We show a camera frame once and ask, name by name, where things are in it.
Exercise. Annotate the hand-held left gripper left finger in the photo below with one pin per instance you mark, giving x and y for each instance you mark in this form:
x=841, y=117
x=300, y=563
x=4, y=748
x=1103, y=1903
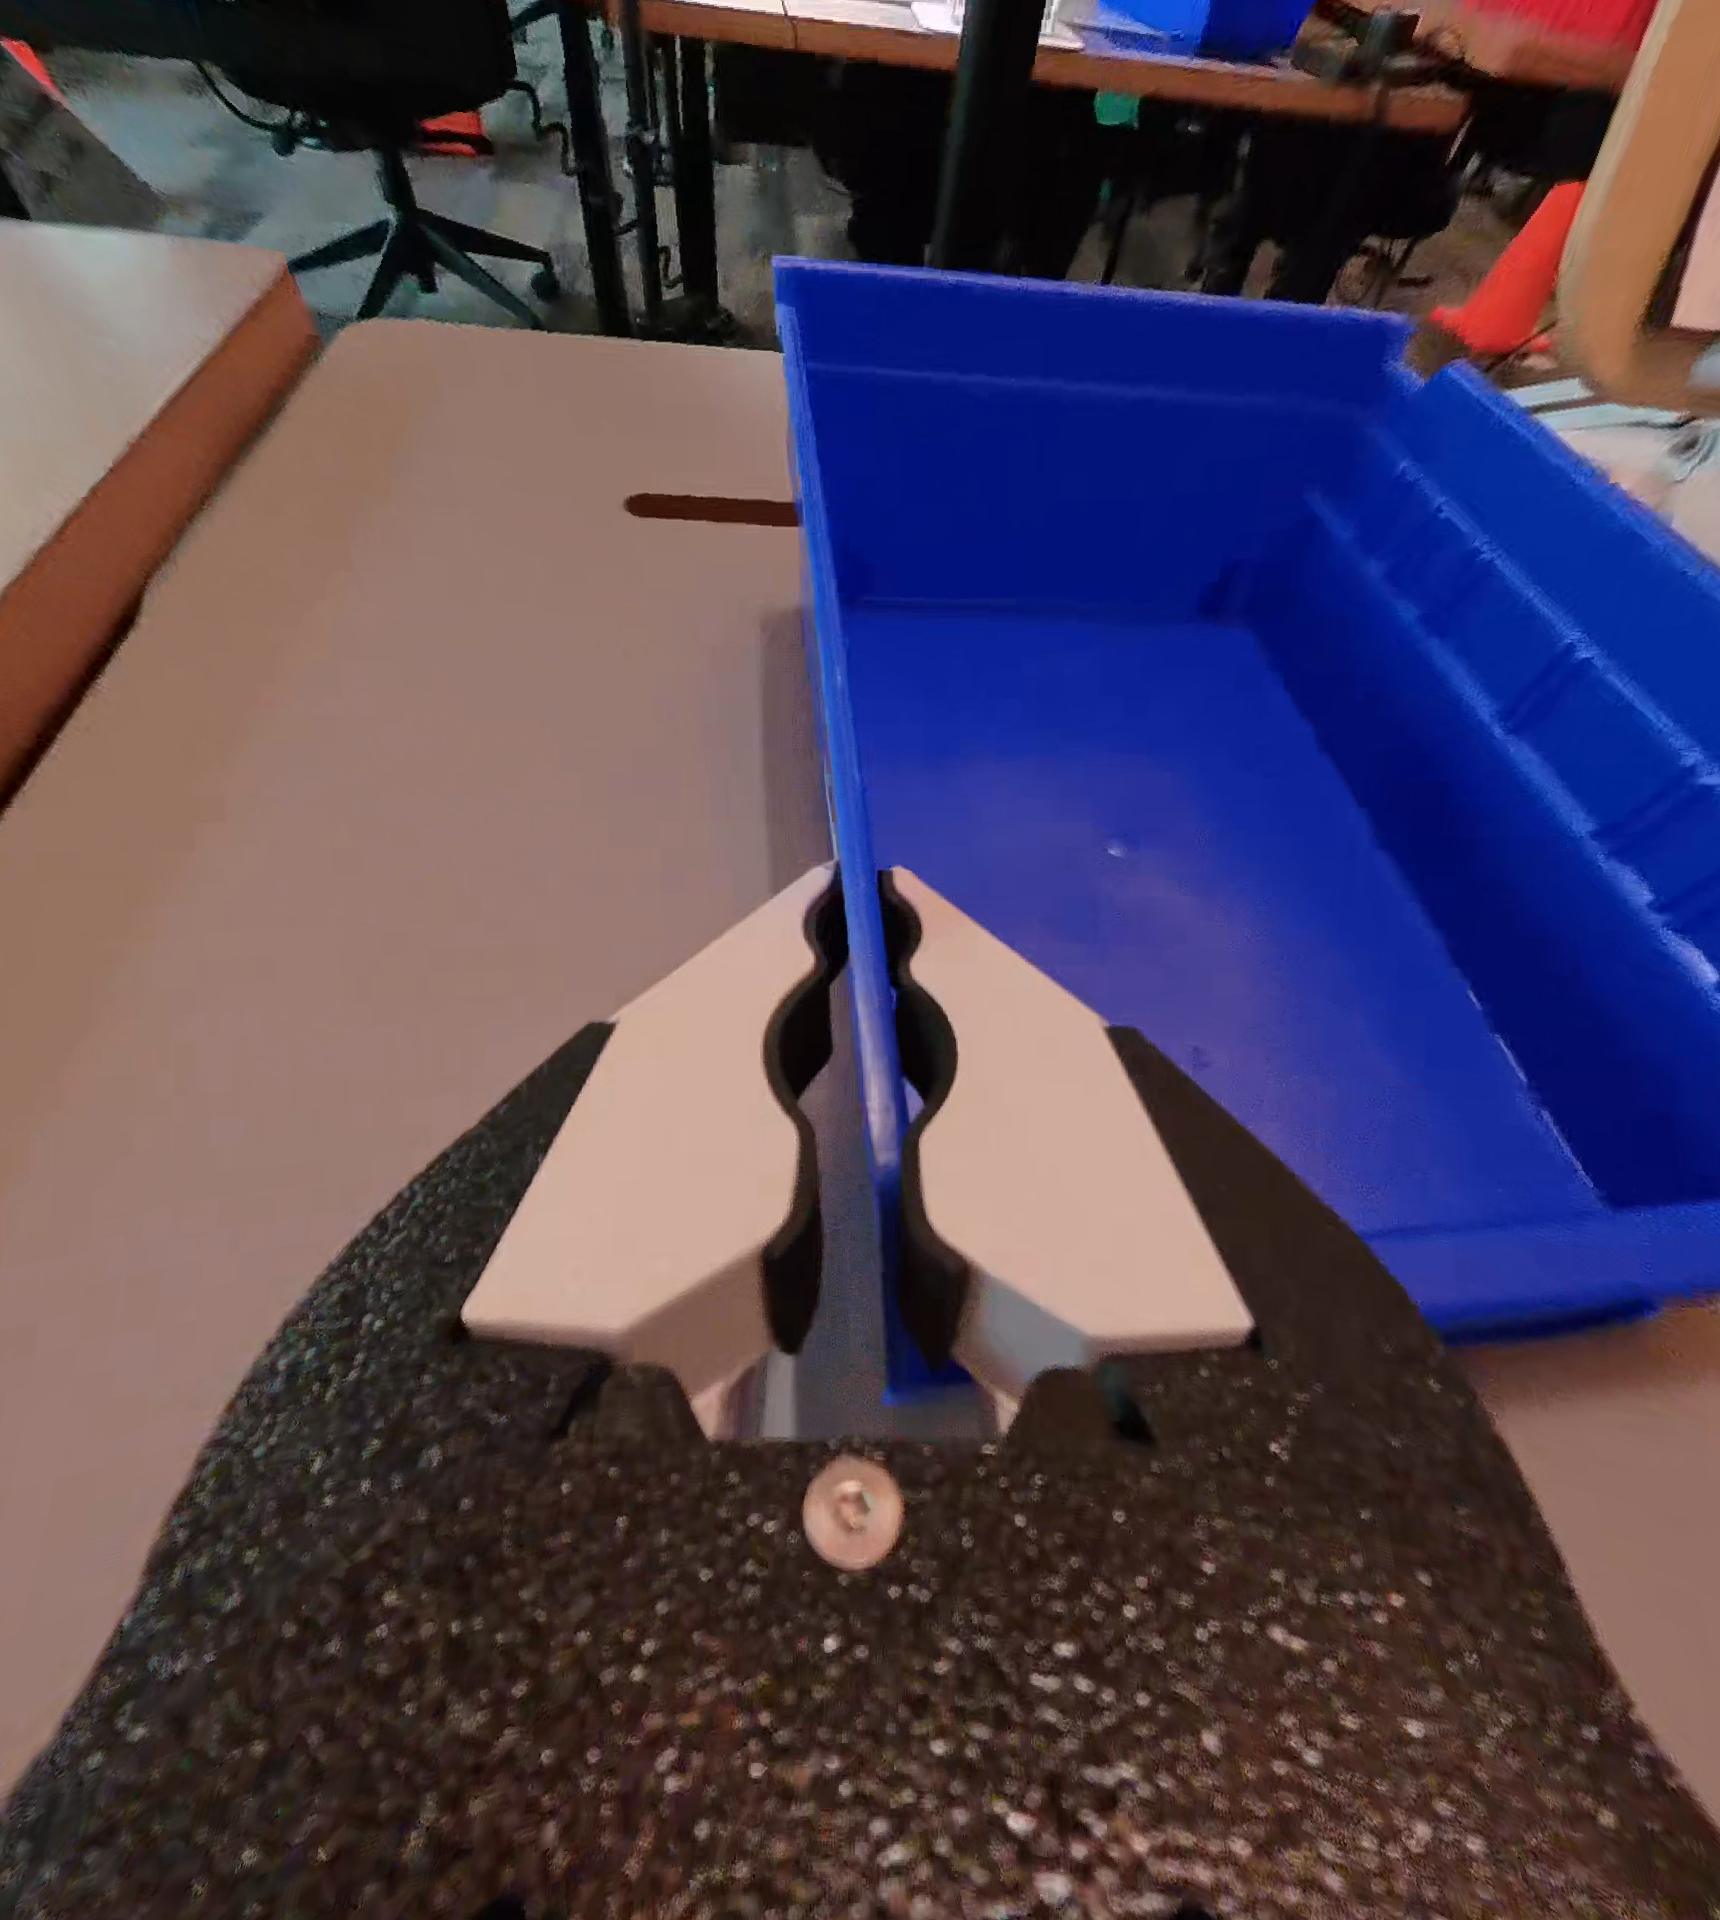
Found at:
x=651, y=1171

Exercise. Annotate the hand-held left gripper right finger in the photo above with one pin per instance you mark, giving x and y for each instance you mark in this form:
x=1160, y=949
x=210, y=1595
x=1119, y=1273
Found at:
x=1071, y=1171

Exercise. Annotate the blue plastic bin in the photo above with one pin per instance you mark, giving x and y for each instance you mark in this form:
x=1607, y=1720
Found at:
x=1175, y=900

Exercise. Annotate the grey table with brown edge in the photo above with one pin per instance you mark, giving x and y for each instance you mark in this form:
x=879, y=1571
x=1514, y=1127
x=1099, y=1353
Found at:
x=64, y=390

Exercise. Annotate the orange traffic cone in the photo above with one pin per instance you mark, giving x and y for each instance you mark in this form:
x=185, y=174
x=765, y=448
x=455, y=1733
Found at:
x=1529, y=271

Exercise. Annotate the black pole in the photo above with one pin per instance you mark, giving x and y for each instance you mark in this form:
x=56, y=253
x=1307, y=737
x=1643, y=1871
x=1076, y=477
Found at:
x=988, y=134

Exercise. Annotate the wood-top desk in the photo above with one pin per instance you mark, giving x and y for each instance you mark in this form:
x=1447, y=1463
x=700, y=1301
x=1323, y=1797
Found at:
x=1100, y=68

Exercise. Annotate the black office chair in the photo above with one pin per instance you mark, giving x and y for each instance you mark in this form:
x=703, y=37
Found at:
x=350, y=74

